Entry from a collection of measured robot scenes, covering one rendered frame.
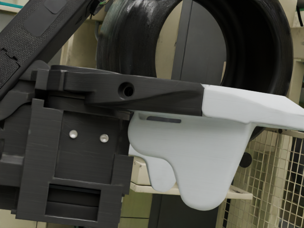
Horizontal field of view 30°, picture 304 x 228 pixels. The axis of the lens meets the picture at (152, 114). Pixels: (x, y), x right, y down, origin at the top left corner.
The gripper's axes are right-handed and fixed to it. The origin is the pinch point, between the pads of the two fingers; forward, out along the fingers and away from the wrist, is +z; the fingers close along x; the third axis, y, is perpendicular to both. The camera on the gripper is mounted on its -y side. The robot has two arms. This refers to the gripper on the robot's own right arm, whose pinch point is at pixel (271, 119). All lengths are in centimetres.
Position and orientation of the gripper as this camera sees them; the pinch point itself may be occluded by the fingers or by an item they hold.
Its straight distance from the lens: 34.8
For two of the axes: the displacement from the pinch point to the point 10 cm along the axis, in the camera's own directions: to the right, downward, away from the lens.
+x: 1.4, -0.6, -9.9
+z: 9.8, 1.4, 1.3
